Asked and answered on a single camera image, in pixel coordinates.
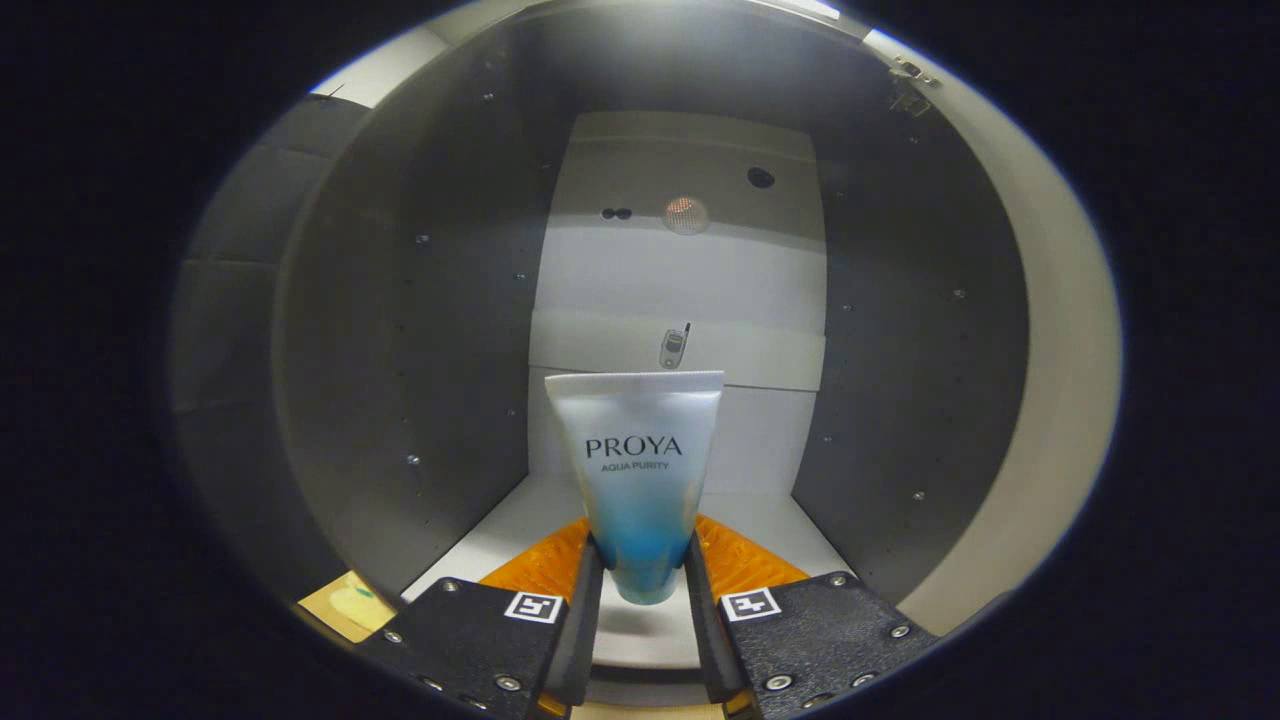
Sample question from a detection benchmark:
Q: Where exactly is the white and blue cosmetic tube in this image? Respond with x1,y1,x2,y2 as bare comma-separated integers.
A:
544,370,725,606

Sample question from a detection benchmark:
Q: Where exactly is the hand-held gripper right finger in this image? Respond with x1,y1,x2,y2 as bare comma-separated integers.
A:
684,513,941,720

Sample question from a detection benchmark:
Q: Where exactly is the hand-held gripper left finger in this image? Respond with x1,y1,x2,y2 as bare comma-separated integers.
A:
356,516,606,720

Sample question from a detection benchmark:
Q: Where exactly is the metal door hinge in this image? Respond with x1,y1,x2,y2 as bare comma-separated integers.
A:
888,55,941,116

